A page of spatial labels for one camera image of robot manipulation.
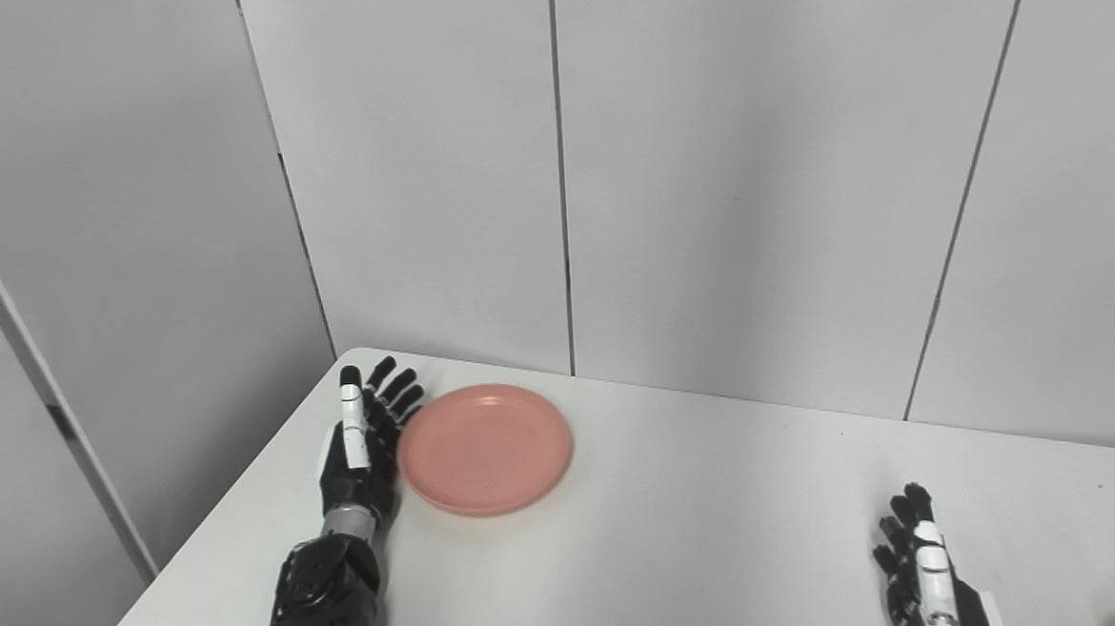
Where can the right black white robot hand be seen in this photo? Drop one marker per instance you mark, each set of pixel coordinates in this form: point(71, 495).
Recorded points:
point(924, 570)

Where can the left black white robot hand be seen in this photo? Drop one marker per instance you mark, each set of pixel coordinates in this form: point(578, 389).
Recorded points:
point(359, 447)

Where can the pink round plate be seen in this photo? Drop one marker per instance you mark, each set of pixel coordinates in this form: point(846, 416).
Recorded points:
point(485, 448)

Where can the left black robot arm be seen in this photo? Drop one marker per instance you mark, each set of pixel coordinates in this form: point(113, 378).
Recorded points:
point(329, 592)

